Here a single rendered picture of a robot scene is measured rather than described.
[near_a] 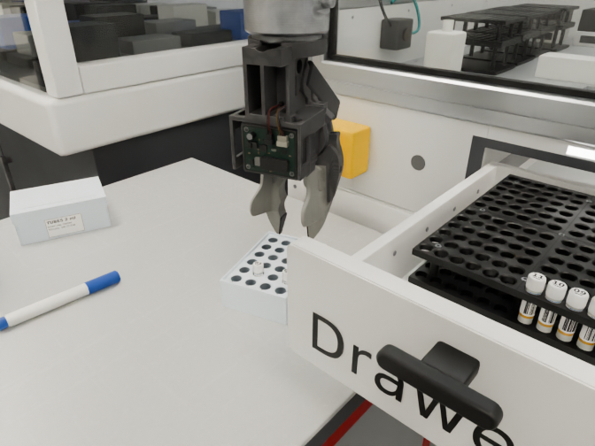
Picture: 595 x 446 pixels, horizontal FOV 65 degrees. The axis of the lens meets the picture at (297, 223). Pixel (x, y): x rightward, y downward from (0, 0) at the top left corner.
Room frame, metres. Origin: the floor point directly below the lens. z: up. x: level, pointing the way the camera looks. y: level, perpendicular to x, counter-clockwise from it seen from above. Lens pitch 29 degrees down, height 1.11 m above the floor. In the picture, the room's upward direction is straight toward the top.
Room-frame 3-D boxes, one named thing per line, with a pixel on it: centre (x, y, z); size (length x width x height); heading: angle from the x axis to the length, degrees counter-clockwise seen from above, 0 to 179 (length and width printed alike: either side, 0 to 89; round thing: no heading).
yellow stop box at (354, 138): (0.67, -0.06, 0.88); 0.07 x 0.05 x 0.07; 48
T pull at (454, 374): (0.20, -0.09, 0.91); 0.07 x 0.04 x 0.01; 48
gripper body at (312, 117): (0.44, 0.01, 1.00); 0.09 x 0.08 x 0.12; 156
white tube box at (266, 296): (0.48, 0.03, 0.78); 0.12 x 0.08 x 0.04; 156
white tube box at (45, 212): (0.64, 0.36, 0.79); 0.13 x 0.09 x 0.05; 118
